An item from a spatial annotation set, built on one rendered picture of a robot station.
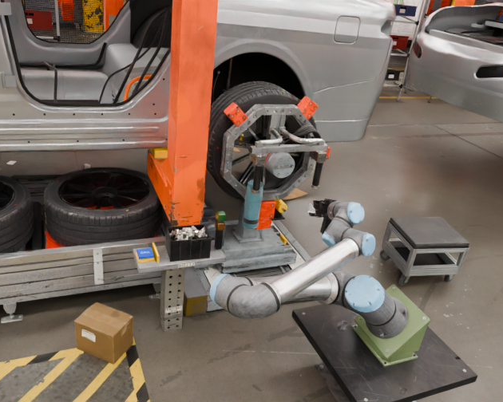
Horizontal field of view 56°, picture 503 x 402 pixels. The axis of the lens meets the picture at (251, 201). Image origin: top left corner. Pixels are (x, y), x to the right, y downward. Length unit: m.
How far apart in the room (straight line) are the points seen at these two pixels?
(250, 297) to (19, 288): 1.36
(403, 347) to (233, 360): 0.83
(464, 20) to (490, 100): 1.68
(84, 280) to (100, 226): 0.29
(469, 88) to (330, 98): 1.87
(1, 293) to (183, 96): 1.32
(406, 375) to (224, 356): 0.87
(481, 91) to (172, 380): 3.53
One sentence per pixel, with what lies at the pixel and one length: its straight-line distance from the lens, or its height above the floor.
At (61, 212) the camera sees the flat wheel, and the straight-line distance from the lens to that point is 2.66.
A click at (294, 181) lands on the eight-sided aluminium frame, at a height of 0.69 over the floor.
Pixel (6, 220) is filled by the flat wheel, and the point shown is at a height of 0.48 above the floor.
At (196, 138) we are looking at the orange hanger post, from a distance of 2.26.
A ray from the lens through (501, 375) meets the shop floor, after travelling 2.93.
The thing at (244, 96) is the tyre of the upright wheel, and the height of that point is 1.14.
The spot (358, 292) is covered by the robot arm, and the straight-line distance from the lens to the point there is 2.02.
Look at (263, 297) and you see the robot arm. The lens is 1.64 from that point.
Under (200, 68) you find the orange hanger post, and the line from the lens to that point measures 2.17.
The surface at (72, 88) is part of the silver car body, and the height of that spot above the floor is 0.88.
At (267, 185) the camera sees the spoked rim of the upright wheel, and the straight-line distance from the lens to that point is 2.75.
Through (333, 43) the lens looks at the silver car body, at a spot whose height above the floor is 1.39.
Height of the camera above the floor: 1.77
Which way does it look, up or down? 27 degrees down
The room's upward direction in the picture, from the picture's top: 7 degrees clockwise
